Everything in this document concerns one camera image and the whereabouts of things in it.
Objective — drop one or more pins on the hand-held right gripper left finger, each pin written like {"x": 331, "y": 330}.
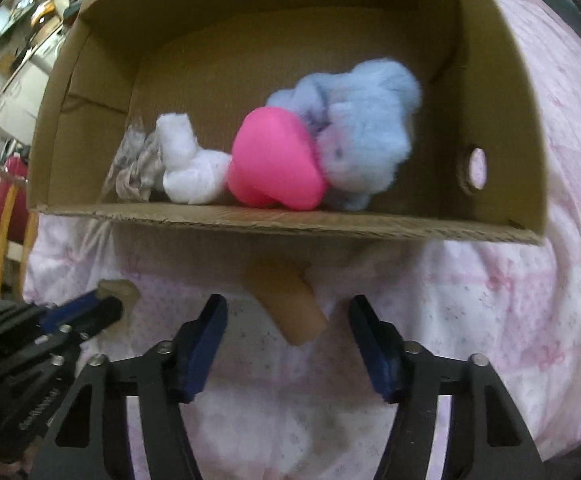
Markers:
{"x": 203, "y": 355}

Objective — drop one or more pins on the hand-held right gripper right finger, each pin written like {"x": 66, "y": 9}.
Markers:
{"x": 375, "y": 355}

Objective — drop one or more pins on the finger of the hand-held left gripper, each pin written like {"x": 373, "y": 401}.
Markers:
{"x": 73, "y": 310}
{"x": 100, "y": 316}

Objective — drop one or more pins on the brown cardboard piece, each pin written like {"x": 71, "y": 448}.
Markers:
{"x": 118, "y": 291}

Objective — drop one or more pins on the tan wooden block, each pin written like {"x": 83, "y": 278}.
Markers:
{"x": 290, "y": 305}

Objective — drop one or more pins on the beige lace scrunchie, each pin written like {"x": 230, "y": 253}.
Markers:
{"x": 133, "y": 165}

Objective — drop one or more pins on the fluffy white scrunchie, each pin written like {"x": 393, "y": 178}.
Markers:
{"x": 190, "y": 170}

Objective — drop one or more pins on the pink rubber toy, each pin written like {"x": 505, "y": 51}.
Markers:
{"x": 275, "y": 160}

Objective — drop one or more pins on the fluffy blue scrunchie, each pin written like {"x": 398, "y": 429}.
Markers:
{"x": 365, "y": 125}

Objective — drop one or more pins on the cardboard box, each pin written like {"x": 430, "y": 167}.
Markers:
{"x": 220, "y": 60}

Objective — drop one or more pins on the pink printed blanket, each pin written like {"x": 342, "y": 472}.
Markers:
{"x": 470, "y": 310}

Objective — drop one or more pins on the pink suitcase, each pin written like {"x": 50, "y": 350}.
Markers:
{"x": 13, "y": 195}

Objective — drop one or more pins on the white kitchen cabinet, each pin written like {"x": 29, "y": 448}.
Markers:
{"x": 25, "y": 85}

